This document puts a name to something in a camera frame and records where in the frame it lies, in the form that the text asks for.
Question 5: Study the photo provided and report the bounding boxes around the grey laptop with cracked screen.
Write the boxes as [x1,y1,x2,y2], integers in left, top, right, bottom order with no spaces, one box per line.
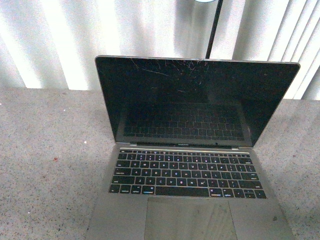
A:
[86,55,300,240]

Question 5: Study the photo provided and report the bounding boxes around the blue desk lamp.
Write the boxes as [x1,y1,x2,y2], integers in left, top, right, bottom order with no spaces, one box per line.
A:
[194,0,224,59]

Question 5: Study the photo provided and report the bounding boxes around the white corrugated curtain backdrop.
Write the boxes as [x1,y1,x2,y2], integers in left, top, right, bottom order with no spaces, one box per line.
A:
[0,0,320,100]

